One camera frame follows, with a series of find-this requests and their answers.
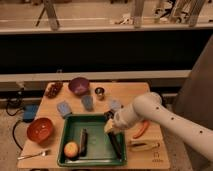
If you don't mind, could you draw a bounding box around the bunch of grapes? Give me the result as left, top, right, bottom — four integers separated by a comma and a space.
45, 81, 63, 98

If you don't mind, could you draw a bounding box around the banana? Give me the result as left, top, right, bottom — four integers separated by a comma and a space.
129, 140, 160, 152

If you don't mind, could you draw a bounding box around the blue sponge left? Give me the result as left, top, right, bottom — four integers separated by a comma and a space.
57, 101, 72, 118

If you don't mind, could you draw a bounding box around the small metal cup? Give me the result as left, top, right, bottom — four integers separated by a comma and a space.
95, 87, 105, 100

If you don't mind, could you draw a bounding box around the red apple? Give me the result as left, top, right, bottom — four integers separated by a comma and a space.
64, 141, 79, 158

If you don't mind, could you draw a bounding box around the orange carrot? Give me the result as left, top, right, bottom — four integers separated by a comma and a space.
132, 121, 149, 139

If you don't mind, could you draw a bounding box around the black cable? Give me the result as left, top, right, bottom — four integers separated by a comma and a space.
5, 87, 28, 151

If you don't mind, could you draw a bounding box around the dark brush in tray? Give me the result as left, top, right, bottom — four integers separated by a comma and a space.
79, 129, 88, 156

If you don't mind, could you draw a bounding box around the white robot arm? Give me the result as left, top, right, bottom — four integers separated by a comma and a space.
104, 92, 213, 162

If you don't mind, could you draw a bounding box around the blue power box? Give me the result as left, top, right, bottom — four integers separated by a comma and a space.
23, 105, 38, 123

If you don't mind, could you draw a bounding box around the purple bowl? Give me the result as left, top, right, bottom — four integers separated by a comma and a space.
68, 77, 90, 96

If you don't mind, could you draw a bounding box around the red bowl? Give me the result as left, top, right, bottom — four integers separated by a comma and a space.
27, 117, 54, 144

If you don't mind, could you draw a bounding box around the green plastic tray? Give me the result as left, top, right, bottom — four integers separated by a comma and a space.
57, 115, 127, 168

